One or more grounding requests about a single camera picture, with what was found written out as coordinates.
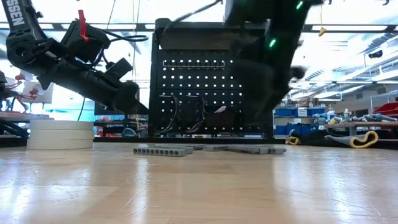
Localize blue storage bin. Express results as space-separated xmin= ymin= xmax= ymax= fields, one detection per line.
xmin=307 ymin=107 xmax=326 ymax=117
xmin=275 ymin=107 xmax=295 ymax=118

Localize yellow hanging cord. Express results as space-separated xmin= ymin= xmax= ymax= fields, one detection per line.
xmin=317 ymin=0 xmax=328 ymax=37

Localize wooden workbench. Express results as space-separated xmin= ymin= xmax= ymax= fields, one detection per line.
xmin=323 ymin=120 xmax=398 ymax=129

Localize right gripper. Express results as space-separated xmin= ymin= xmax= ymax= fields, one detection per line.
xmin=229 ymin=29 xmax=308 ymax=125

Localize black pegboard cart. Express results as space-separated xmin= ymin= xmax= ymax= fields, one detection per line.
xmin=147 ymin=17 xmax=275 ymax=140

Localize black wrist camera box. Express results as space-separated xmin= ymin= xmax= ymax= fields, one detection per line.
xmin=60 ymin=19 xmax=112 ymax=63

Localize red bin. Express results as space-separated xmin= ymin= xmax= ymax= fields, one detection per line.
xmin=372 ymin=101 xmax=398 ymax=118

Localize red cable tie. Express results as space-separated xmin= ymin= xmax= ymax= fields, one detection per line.
xmin=76 ymin=9 xmax=90 ymax=43

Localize red and white figure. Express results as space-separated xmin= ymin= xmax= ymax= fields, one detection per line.
xmin=0 ymin=70 xmax=35 ymax=113

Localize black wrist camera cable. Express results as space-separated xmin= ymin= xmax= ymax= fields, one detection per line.
xmin=102 ymin=29 xmax=150 ymax=44
xmin=163 ymin=0 xmax=224 ymax=32

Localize white box with hole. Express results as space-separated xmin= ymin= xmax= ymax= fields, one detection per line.
xmin=21 ymin=81 xmax=55 ymax=105

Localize black pliers yellow handles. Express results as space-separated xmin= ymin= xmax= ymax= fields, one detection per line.
xmin=284 ymin=129 xmax=302 ymax=146

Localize white tape roll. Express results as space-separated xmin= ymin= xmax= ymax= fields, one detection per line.
xmin=26 ymin=119 xmax=95 ymax=151

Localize black cable loop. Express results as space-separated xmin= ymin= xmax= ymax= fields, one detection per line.
xmin=185 ymin=94 xmax=206 ymax=134
xmin=159 ymin=94 xmax=179 ymax=134

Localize black pegboard bin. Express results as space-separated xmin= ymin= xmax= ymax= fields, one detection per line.
xmin=203 ymin=107 xmax=238 ymax=133

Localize black glove grey cuff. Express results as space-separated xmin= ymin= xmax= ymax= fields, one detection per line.
xmin=298 ymin=129 xmax=380 ymax=149

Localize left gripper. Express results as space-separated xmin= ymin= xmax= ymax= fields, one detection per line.
xmin=36 ymin=57 xmax=150 ymax=116

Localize black aluminium table frame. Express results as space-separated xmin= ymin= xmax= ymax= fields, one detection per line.
xmin=0 ymin=119 xmax=398 ymax=147

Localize wooden side table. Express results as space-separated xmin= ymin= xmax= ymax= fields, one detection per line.
xmin=0 ymin=111 xmax=55 ymax=123

